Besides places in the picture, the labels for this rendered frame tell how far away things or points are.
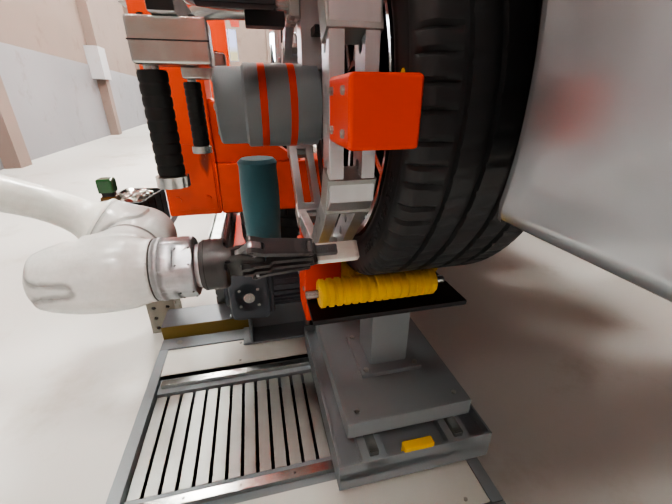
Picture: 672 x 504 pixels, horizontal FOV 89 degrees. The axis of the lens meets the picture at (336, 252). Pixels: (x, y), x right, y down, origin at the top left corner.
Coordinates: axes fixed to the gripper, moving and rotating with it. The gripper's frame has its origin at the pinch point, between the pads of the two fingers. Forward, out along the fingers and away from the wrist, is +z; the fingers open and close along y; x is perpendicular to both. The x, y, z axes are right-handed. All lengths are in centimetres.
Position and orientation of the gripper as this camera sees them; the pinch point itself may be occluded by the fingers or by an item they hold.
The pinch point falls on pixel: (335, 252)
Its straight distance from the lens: 53.9
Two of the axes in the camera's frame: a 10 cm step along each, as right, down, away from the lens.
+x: -1.6, -9.3, 3.4
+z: 9.7, -1.0, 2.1
